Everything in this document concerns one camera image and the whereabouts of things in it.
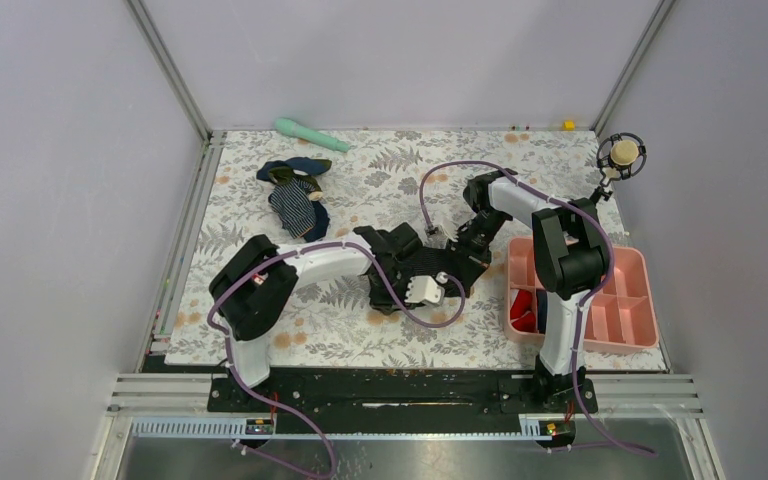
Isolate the blue striped underwear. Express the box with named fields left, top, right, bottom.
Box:
left=256, top=157, right=332, bottom=242

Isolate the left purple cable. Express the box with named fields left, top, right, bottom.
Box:
left=206, top=241, right=467, bottom=480

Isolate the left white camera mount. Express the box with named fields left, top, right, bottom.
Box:
left=404, top=275, right=445, bottom=305

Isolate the floral patterned table mat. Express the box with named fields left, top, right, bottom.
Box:
left=165, top=129, right=669, bottom=372

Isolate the black microphone with stand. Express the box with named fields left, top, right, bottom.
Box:
left=589, top=132, right=648, bottom=204

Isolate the mint green handheld tool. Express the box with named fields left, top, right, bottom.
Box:
left=273, top=118, right=351, bottom=153

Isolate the red rolled underwear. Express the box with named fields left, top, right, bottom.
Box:
left=509, top=289, right=537, bottom=333

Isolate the pink compartment organizer tray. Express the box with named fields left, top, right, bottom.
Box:
left=501, top=237, right=659, bottom=355

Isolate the grey slotted cable duct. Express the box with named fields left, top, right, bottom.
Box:
left=131, top=415, right=552, bottom=440

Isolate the black striped underwear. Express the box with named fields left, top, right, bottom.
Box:
left=375, top=246, right=491, bottom=299

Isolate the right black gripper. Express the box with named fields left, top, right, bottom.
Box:
left=446, top=209, right=510, bottom=290

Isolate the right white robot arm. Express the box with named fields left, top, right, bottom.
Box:
left=445, top=171, right=613, bottom=412

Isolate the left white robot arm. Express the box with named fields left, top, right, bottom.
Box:
left=208, top=223, right=422, bottom=411

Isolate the navy rolled underwear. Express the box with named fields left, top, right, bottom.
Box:
left=535, top=289, right=548, bottom=334

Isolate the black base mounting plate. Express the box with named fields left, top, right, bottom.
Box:
left=207, top=367, right=598, bottom=427

